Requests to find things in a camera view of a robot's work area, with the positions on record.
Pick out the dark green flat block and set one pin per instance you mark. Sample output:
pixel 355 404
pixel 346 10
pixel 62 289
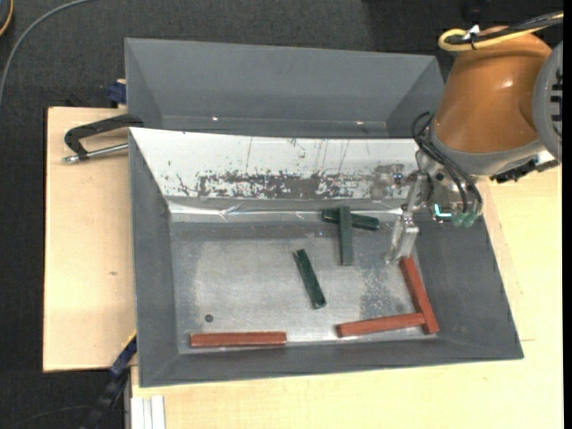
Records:
pixel 309 279
pixel 346 239
pixel 364 221

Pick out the grey metal bin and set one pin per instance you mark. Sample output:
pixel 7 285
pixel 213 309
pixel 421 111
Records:
pixel 250 280

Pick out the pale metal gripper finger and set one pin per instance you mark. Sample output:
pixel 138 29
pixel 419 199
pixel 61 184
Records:
pixel 395 239
pixel 410 239

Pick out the red-brown flat block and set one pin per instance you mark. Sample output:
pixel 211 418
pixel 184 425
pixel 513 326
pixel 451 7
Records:
pixel 419 295
pixel 380 324
pixel 238 339

